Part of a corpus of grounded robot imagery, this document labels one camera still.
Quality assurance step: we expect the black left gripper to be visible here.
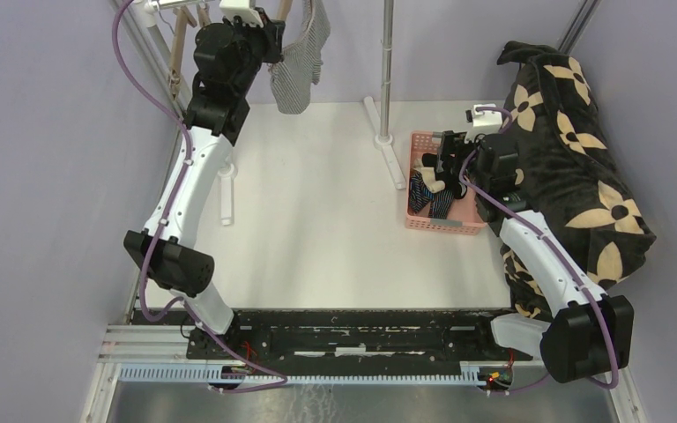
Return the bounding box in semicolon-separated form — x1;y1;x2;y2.
222;6;285;96

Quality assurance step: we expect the wooden clip hanger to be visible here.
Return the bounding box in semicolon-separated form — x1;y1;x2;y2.
168;6;196;100
276;0;293;21
196;2;212;27

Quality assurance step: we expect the dark striped underwear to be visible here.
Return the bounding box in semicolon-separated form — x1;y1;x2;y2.
407;172;455;219

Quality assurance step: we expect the grey striped underwear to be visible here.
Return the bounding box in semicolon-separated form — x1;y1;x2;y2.
269;1;331;115

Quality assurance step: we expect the black underwear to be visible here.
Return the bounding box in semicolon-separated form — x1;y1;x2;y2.
412;153;467;199

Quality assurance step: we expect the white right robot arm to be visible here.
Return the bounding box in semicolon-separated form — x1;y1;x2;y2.
434;131;634;390

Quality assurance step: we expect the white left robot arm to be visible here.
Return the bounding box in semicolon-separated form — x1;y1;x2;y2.
123;16;286;359

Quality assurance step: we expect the pink plastic basket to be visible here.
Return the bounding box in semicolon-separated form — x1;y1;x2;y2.
405;130;486;235

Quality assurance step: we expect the silver clothes rack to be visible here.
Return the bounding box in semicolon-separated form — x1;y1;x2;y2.
129;0;406;226

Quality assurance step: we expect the black floral blanket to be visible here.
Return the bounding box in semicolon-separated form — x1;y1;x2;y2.
496;41;656;290

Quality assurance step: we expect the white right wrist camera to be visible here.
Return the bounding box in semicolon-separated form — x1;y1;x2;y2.
465;104;504;138

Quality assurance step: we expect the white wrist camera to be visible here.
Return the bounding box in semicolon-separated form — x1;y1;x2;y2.
219;0;263;27
465;104;504;138

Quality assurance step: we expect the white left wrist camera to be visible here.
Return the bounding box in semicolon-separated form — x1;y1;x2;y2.
219;0;263;27

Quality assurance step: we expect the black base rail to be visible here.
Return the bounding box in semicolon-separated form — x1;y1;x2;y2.
130;308;535;378

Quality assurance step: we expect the white cable duct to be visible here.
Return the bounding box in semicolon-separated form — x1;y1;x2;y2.
117;363;488;387

